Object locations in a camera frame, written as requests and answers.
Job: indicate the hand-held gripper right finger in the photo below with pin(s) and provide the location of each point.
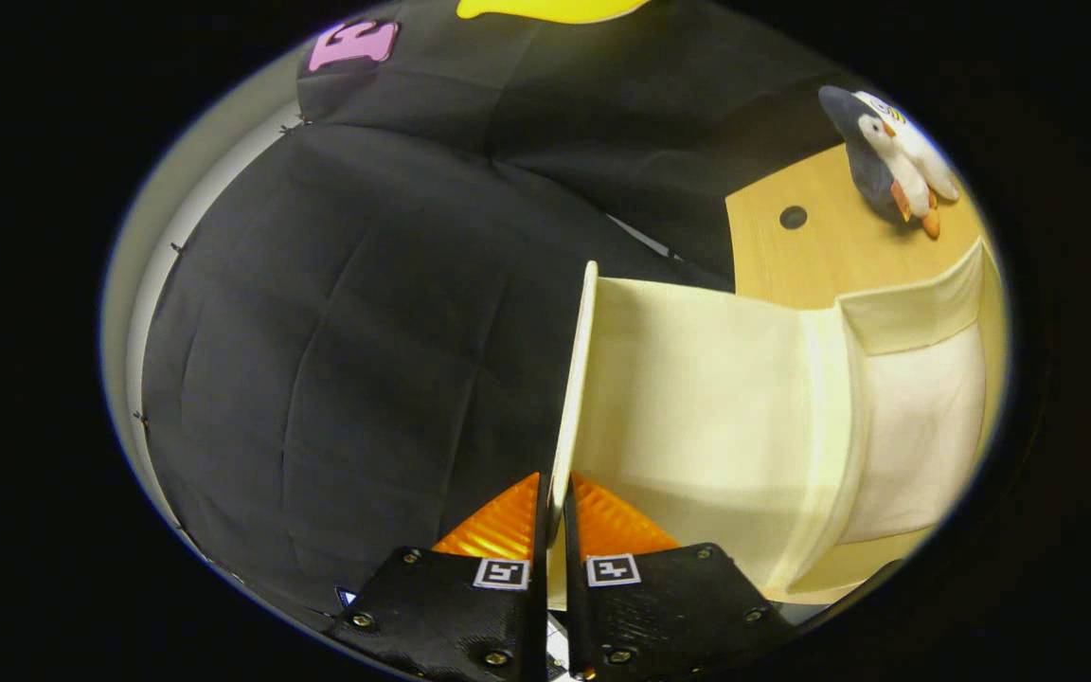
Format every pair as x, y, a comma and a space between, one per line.
669, 616

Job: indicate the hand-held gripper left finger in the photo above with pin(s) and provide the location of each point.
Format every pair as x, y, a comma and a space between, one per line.
441, 616

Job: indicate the dark blue penguin plush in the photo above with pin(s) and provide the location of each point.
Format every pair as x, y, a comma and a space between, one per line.
853, 142

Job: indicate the white duck plush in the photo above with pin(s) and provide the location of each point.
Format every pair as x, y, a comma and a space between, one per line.
929, 161

